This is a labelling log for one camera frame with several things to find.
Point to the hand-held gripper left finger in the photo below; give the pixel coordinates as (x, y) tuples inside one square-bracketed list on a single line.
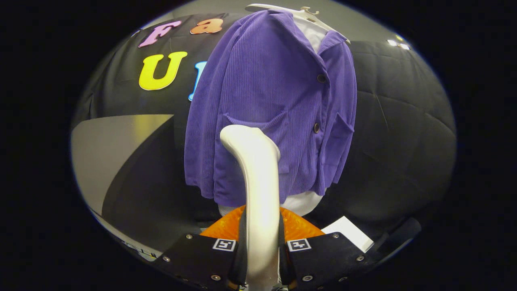
[(194, 258)]

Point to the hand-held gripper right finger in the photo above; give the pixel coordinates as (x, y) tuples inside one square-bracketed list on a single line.
[(327, 258)]

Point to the white clothes hanger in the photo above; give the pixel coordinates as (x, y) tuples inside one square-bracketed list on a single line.
[(299, 14)]

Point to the white card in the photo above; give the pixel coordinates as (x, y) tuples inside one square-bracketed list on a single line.
[(351, 234)]

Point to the white garment steamer head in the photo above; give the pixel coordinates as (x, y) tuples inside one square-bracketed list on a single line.
[(262, 190)]

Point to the black backdrop cloth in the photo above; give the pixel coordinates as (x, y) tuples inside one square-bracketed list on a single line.
[(404, 141)]

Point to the ceiling light panel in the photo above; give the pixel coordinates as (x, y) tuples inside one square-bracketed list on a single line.
[(398, 42)]

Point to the white shirt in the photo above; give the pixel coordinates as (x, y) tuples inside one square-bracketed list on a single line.
[(313, 34)]

